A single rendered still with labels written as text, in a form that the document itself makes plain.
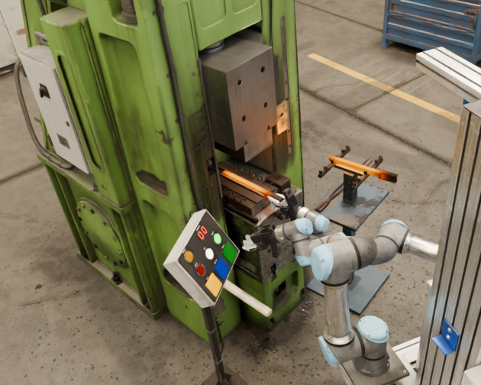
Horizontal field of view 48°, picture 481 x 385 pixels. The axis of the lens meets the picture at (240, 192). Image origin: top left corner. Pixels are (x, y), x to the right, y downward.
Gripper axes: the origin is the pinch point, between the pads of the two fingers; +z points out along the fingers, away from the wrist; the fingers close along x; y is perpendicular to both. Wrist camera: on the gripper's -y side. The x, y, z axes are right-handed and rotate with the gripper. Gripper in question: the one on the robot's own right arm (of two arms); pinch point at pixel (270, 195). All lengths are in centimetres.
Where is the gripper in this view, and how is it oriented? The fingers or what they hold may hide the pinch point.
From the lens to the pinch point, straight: 280.3
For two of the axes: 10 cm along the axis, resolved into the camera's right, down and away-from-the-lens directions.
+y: 1.1, 7.8, 6.2
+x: 6.9, -5.1, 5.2
